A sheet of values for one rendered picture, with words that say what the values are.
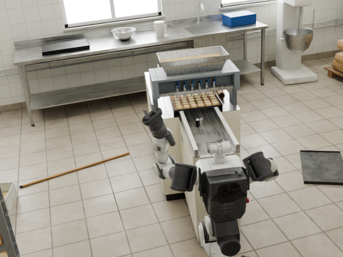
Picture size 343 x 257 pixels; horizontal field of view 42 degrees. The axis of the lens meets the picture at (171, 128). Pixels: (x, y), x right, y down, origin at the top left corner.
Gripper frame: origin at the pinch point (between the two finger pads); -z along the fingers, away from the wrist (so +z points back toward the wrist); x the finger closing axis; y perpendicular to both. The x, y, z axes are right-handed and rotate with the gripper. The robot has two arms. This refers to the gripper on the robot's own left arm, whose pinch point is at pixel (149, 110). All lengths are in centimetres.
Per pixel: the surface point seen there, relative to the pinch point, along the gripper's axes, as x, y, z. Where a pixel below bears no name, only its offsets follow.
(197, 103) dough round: 73, -77, 99
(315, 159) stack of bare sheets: 152, -28, 222
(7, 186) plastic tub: -89, -196, 134
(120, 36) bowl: 136, -316, 152
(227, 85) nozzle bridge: 99, -64, 93
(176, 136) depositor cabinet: 44, -79, 114
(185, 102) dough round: 67, -86, 96
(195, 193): 12, -17, 106
